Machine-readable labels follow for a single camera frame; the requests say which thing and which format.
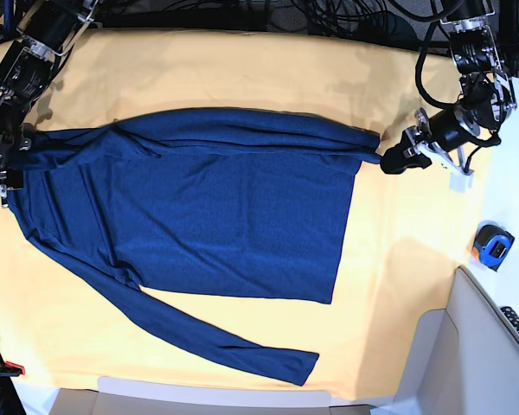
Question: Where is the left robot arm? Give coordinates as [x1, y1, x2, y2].
[381, 1, 517, 179]

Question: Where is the blue black tape measure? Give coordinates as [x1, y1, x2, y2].
[471, 223, 515, 271]

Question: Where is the white cardboard box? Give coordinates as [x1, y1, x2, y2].
[50, 377, 377, 414]
[388, 267, 519, 414]

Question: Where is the white cardboard box bottom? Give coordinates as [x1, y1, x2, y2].
[50, 377, 377, 414]

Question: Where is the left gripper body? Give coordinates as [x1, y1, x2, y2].
[400, 107, 474, 173]

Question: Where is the yellow table cloth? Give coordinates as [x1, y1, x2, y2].
[0, 29, 491, 400]

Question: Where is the red clamp bottom left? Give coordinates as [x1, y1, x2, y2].
[0, 361, 25, 378]

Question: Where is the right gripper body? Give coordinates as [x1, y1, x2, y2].
[0, 124, 32, 208]

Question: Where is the blue long-sleeve T-shirt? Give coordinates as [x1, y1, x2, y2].
[8, 108, 380, 386]

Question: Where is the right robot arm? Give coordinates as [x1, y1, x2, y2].
[0, 0, 99, 208]

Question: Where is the white cardboard box right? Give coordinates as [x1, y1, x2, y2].
[388, 267, 519, 414]

